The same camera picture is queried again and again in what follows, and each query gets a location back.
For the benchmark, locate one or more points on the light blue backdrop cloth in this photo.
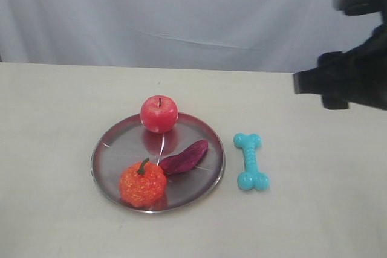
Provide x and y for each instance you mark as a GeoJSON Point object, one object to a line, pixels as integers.
{"type": "Point", "coordinates": [242, 35]}

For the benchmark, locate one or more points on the purple sweet potato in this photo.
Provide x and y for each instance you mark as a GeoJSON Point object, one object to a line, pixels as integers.
{"type": "Point", "coordinates": [185, 160]}

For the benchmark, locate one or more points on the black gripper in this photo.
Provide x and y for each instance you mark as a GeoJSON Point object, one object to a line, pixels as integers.
{"type": "Point", "coordinates": [357, 76]}

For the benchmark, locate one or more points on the round stainless steel plate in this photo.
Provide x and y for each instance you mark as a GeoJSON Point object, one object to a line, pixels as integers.
{"type": "Point", "coordinates": [128, 142]}

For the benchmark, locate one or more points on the orange toy pumpkin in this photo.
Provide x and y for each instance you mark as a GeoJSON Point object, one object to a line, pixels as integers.
{"type": "Point", "coordinates": [142, 184]}

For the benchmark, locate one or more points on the turquoise toy bone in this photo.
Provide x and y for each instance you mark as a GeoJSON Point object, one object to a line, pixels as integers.
{"type": "Point", "coordinates": [251, 177]}

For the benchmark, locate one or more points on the red apple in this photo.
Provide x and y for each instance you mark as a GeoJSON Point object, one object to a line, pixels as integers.
{"type": "Point", "coordinates": [159, 114]}

